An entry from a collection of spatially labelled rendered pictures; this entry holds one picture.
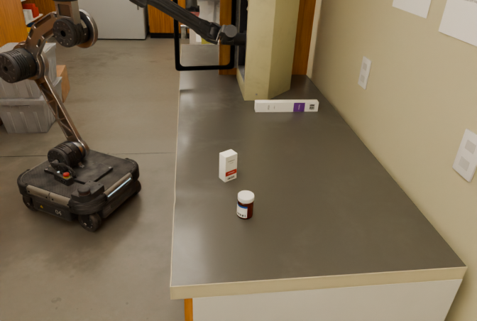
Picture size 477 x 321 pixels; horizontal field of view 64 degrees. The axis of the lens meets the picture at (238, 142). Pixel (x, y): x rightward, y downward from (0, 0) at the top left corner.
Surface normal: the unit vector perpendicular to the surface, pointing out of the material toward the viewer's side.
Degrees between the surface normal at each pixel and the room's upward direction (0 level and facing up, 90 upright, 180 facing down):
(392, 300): 90
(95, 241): 0
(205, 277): 1
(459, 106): 90
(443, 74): 90
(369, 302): 90
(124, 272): 0
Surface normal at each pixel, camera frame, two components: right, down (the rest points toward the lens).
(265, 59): 0.12, 0.48
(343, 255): 0.04, -0.88
